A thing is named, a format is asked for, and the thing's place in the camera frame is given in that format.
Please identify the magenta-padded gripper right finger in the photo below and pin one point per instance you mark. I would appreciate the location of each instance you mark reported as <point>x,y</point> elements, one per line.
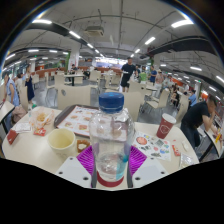
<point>137,158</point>

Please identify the small white packet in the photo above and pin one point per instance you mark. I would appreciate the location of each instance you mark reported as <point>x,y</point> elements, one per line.
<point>185,146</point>

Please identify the person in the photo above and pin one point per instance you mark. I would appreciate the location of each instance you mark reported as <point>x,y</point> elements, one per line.
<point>30,85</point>
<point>160,79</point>
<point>196,115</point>
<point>153,75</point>
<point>128,71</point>
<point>192,99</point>
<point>12,91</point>
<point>143,76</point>
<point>73,69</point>

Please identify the small red sauce sachet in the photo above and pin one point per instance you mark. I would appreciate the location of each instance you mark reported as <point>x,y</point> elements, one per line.
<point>176,150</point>

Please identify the group of ceiling lights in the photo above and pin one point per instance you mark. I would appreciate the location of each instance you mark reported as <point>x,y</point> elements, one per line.
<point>181,23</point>

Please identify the colourful printed leaflet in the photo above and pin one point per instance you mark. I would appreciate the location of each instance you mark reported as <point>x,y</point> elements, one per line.
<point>153,146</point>

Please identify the clear plastic food bag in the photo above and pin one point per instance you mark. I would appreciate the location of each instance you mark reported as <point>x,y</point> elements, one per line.
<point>41,117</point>

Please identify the neighbouring beige table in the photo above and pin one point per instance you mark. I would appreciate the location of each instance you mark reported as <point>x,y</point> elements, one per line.
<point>211,140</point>
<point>6,110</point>

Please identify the ceiling air conditioner unit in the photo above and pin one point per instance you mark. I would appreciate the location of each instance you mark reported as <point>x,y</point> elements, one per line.
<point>94,31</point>

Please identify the small clear bottle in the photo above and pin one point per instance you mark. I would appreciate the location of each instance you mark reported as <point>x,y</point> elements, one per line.
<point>30,111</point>

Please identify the red paper cup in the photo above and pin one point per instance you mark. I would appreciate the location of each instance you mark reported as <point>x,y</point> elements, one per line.
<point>165,126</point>

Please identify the dark red flat packet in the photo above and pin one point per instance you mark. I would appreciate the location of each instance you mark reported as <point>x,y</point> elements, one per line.
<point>12,136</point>

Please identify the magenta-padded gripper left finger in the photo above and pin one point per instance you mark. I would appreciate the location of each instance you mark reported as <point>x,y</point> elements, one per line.
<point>86,158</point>

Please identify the clear plastic wrapper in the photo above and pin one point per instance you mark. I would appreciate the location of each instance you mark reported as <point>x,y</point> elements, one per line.
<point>186,160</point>

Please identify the brown tray with paper liner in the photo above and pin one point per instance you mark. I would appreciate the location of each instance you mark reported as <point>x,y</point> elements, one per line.
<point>76,120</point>

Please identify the clear blue-capped water bottle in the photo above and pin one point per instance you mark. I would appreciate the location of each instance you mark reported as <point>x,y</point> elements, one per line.
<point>111,140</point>

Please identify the group of beige chairs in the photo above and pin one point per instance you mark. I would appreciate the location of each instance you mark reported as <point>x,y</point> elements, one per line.
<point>60,80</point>

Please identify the white printed paper card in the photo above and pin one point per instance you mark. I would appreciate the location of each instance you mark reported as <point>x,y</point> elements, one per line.
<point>22,127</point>

